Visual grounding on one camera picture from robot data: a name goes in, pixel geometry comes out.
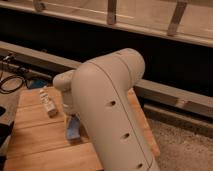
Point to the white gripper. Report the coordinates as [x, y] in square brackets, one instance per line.
[68, 109]

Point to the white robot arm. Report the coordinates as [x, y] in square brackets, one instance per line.
[96, 92]

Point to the small white bottle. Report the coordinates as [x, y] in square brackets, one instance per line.
[48, 103]

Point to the blue object on floor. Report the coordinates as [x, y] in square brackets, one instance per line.
[38, 83]

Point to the dark object at left edge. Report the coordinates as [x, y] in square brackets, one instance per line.
[5, 132]

